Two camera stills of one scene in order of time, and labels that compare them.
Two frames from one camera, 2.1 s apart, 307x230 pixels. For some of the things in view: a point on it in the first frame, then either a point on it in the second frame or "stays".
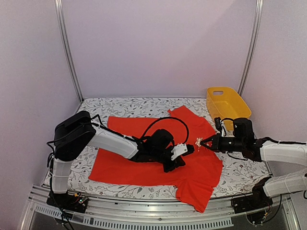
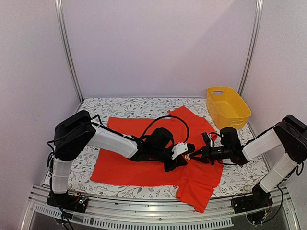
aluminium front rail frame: [101, 214] stays
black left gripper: [178, 163] stays
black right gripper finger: [202, 143] -> [200, 151]
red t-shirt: [195, 183] stays
